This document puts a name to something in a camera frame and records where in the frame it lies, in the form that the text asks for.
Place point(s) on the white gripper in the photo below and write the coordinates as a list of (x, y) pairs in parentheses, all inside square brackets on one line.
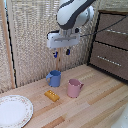
[(63, 39)]

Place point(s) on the bright blue cup vase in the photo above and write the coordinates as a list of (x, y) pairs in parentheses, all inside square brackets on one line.
[(54, 79)]

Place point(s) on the woven wicker folding screen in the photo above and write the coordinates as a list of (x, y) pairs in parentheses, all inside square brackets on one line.
[(31, 40)]

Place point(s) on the yellow rectangular block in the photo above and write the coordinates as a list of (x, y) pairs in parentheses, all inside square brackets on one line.
[(52, 95)]

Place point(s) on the brown drawer cabinet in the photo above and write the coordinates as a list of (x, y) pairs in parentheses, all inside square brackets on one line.
[(110, 46)]

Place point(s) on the white plate with patterned rim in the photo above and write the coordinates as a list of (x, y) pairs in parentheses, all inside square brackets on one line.
[(14, 111)]

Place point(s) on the grey rounded object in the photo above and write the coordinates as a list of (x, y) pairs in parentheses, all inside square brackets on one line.
[(121, 118)]

